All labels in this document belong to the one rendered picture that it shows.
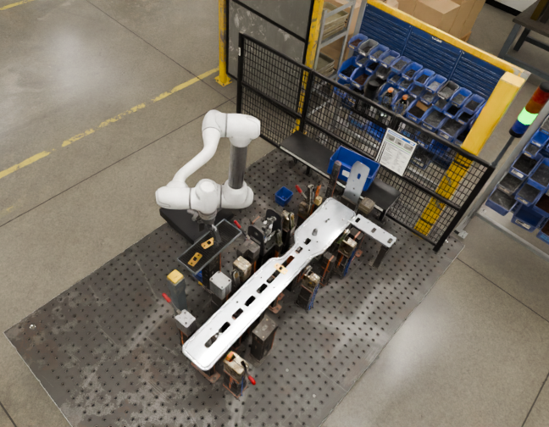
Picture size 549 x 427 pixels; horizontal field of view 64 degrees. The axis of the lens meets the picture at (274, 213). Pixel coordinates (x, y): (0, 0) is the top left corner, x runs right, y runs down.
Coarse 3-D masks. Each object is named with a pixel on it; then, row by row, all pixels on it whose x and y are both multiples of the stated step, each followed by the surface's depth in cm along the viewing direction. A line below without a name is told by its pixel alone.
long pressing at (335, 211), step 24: (312, 216) 279; (336, 216) 281; (312, 240) 267; (264, 264) 253; (288, 264) 255; (240, 288) 242; (216, 312) 232; (192, 336) 222; (216, 336) 224; (240, 336) 226; (192, 360) 216; (216, 360) 217
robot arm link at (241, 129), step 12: (228, 120) 240; (240, 120) 241; (252, 120) 244; (228, 132) 242; (240, 132) 242; (252, 132) 244; (240, 144) 250; (240, 156) 259; (240, 168) 267; (228, 180) 282; (240, 180) 277; (228, 192) 283; (240, 192) 283; (252, 192) 294; (228, 204) 289; (240, 204) 290
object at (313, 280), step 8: (312, 272) 248; (304, 280) 250; (312, 280) 245; (304, 288) 256; (312, 288) 250; (304, 296) 262; (312, 296) 263; (296, 304) 272; (304, 304) 267; (312, 304) 270
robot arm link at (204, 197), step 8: (200, 184) 203; (208, 184) 204; (192, 192) 205; (200, 192) 202; (208, 192) 202; (216, 192) 207; (192, 200) 204; (200, 200) 204; (208, 200) 204; (216, 200) 208; (192, 208) 208; (200, 208) 208; (208, 208) 208
